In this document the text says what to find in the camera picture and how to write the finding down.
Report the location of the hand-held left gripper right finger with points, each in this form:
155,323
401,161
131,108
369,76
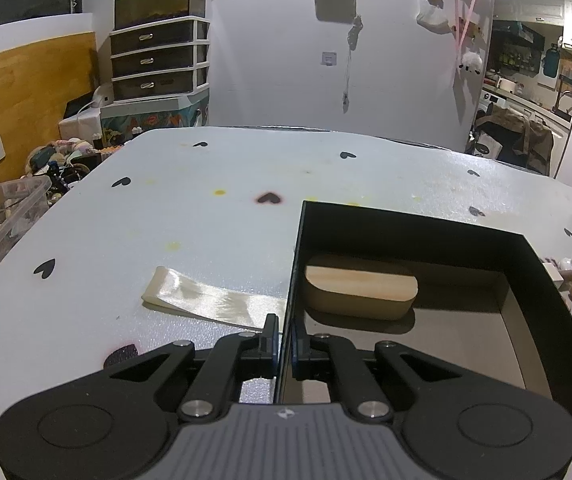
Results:
294,360

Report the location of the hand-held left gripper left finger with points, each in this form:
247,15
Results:
276,360

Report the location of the oval wooden block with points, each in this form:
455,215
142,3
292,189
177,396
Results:
360,285

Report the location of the black cardboard box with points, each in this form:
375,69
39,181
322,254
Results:
555,340

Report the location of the white plastic block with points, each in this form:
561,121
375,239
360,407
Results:
551,272

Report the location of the cream satin ribbon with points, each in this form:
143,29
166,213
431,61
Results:
206,300

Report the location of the white heart-print table cover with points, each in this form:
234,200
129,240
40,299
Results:
166,220

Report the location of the colourful patterned cabinet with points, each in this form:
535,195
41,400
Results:
156,120

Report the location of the pile of plush toys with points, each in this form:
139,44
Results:
61,155

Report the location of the clear plastic storage bin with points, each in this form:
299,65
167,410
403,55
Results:
11,220

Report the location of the white appliance with dark lid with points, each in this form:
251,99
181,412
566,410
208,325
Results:
86,115

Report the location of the chair with brown cloth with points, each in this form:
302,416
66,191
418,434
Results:
515,135

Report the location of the white plastic drawer unit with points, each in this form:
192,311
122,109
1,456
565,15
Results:
158,60

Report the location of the white washing machine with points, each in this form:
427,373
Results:
491,102

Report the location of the white plush toy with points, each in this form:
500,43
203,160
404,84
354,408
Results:
470,64

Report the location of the white hanging bag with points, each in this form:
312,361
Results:
433,16

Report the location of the pink hanging ribbons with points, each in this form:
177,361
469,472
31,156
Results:
461,25

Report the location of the shelf of dark bottles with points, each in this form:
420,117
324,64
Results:
518,55

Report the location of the blue hanging bottle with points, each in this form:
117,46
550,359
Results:
551,62

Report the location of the white wall switch plate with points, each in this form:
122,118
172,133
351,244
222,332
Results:
329,58

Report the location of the white kitchen wall cabinet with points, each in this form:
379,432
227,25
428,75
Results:
535,10

